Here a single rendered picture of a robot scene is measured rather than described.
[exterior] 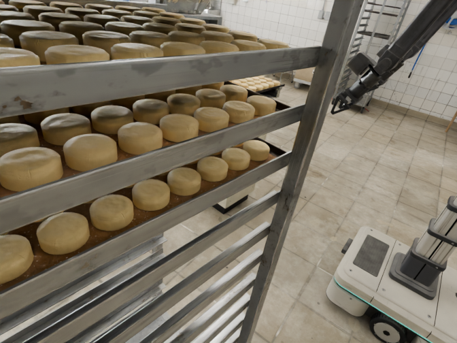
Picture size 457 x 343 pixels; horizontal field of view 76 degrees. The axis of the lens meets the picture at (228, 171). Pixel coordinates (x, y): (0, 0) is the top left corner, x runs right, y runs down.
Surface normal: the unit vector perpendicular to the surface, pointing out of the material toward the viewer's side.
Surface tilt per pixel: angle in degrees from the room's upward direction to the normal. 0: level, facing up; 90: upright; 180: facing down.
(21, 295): 90
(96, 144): 0
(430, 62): 90
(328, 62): 90
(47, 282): 90
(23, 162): 0
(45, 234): 0
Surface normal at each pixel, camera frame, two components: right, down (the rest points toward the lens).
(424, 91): -0.58, 0.38
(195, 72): 0.71, 0.46
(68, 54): 0.13, -0.83
